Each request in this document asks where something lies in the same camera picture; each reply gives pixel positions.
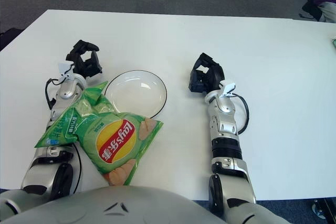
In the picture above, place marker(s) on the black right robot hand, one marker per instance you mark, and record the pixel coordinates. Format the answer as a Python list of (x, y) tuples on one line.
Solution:
[(214, 77)]

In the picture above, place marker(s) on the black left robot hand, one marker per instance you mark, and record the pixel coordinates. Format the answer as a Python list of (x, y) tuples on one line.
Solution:
[(89, 66)]

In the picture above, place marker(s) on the green potato chip bag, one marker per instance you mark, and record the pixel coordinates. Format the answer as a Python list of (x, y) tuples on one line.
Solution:
[(115, 142)]

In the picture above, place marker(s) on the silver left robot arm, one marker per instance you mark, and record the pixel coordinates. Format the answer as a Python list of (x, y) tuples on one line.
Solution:
[(65, 90)]

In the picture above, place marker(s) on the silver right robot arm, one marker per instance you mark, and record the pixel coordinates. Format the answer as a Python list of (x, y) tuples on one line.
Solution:
[(225, 121)]

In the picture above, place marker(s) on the white plate with black rim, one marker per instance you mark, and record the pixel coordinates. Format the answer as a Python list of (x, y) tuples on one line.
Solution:
[(136, 93)]

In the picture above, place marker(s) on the white right wrist connector box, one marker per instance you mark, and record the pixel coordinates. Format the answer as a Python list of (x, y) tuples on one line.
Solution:
[(229, 86)]

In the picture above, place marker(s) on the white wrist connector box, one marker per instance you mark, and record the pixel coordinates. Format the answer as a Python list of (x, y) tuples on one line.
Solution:
[(64, 66), (229, 86)]

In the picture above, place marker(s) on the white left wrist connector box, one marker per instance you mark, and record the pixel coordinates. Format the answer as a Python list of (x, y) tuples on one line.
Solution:
[(64, 66)]

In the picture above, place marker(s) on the black backpack on floor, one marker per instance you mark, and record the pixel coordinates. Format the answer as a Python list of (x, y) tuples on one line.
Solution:
[(10, 36)]

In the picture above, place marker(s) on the small green item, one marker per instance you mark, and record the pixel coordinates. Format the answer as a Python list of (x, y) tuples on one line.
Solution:
[(334, 42)]

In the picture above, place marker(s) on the silver robot torso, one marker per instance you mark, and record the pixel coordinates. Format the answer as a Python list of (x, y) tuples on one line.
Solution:
[(118, 203)]

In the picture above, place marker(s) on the black chair base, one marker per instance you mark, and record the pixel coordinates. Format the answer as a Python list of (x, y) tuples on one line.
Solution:
[(319, 208)]

